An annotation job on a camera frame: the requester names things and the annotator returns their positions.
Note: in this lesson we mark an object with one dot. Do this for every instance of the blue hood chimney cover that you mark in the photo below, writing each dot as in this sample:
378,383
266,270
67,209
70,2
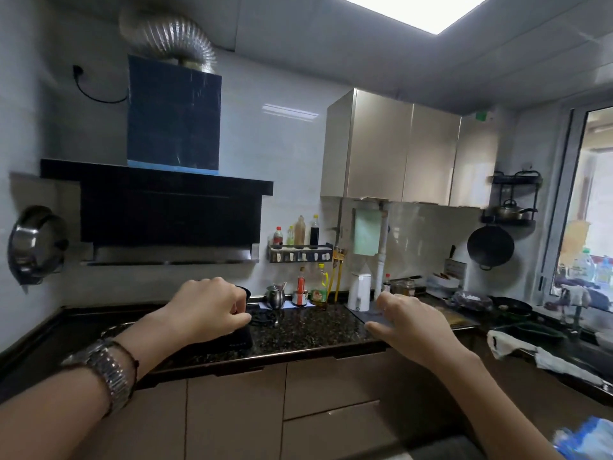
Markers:
175,114

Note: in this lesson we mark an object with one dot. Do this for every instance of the window frame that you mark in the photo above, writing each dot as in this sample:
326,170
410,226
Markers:
558,210

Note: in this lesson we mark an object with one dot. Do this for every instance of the grey wall spice rack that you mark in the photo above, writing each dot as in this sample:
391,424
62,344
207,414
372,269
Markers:
299,254

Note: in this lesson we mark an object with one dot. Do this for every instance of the red chili sauce bottle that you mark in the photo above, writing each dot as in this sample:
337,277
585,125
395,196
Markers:
300,281

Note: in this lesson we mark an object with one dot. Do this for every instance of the silver flexible exhaust duct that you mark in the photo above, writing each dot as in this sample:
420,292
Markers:
167,35

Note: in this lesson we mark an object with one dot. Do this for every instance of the grey counter mat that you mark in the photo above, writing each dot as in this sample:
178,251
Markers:
364,317

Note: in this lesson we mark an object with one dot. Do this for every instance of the ceiling light panel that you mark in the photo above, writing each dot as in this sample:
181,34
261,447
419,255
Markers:
412,9

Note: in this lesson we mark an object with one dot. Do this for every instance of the white electric kettle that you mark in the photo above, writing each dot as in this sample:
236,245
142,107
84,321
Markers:
359,293

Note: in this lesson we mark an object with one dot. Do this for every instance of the beige base cabinets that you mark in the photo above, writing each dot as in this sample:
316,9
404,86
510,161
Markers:
287,407

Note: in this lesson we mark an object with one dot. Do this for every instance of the blue plastic bag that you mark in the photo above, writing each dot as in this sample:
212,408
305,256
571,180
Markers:
589,440

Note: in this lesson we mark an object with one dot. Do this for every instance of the black gas stove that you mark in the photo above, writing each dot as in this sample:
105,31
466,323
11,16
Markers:
225,347

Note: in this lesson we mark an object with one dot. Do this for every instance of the sink faucet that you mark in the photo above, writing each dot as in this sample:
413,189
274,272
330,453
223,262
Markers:
574,306

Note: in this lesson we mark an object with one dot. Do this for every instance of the tall brown bottle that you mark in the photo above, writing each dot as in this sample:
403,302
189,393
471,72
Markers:
300,232

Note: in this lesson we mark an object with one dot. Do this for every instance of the plastic wrapped plate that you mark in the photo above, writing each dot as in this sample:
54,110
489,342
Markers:
471,300

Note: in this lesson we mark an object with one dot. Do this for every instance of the red capped sauce bottle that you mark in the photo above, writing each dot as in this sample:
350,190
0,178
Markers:
277,238

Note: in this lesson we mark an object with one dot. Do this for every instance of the black cup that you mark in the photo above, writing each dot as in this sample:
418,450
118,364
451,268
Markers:
245,291

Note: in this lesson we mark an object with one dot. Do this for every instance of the hanging stainless steel pot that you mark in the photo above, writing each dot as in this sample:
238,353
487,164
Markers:
36,246

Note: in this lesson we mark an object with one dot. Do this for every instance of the small red capped shaker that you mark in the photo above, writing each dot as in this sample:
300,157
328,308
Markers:
386,285

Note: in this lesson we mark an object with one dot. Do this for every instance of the black frying pan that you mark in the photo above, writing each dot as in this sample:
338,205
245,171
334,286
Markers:
512,305

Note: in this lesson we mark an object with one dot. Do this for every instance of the clear plastic bottle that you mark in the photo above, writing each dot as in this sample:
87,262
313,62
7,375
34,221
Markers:
583,265

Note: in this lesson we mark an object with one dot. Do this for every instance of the black basin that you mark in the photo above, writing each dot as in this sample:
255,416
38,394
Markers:
536,331

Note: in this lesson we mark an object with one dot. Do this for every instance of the white drain pipe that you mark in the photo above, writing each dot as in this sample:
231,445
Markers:
382,244

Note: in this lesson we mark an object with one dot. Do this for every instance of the yellow hanging utensils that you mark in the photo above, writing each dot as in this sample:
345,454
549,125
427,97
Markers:
339,270

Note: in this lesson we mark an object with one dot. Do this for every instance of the beige wall cabinet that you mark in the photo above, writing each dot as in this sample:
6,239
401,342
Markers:
383,153

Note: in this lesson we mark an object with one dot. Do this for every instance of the black range hood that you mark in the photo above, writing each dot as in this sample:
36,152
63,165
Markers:
167,210

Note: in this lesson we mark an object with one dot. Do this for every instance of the person's left forearm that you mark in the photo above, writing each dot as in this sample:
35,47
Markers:
72,402

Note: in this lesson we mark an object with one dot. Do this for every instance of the yellow cooking oil bottle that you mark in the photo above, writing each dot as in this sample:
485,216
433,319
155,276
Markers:
322,287

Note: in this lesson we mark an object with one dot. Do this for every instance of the person's left thumb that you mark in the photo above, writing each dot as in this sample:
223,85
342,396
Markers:
235,323

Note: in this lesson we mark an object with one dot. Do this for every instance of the knife block with knives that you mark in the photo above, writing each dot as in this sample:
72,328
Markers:
455,270

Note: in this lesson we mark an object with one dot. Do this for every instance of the person's right forearm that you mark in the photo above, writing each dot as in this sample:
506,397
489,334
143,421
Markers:
498,407

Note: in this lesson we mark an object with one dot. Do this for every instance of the steel pot with lid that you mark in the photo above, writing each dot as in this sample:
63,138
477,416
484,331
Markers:
510,211

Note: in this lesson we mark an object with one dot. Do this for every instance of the small round tin can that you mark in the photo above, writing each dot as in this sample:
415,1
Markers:
300,298

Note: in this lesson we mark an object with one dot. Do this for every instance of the person's right hand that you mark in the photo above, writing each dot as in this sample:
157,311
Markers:
416,330

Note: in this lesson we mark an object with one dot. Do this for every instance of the black wall shelf rack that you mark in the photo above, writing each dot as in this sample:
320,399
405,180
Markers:
515,179

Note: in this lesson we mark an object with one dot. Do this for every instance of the green hanging cloth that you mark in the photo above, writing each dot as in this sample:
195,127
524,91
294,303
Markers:
366,232

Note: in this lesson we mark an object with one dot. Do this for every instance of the green sticker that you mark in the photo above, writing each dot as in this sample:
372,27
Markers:
481,116

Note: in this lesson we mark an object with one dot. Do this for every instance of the clear glass container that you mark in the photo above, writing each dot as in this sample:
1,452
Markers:
403,287

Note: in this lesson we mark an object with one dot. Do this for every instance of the black hanging wok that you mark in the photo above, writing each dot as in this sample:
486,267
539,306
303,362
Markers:
490,246

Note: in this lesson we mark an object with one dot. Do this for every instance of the white dish cloth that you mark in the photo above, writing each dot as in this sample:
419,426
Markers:
541,355

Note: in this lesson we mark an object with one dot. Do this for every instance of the person's left hand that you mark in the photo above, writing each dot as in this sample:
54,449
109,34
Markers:
201,308

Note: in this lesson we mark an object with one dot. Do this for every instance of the dark soy sauce bottle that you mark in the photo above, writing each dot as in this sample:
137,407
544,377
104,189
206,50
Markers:
314,233

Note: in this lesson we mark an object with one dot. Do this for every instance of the small green bottle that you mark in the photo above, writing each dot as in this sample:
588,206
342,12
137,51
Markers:
290,237

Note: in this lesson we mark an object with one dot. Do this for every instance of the person's right thumb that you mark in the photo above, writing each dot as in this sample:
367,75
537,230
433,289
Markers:
385,333

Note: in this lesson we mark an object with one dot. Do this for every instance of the steel oil pot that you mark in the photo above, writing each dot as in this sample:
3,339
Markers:
275,296

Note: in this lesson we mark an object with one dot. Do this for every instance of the silver metal wristwatch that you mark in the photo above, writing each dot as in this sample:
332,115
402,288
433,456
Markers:
111,373

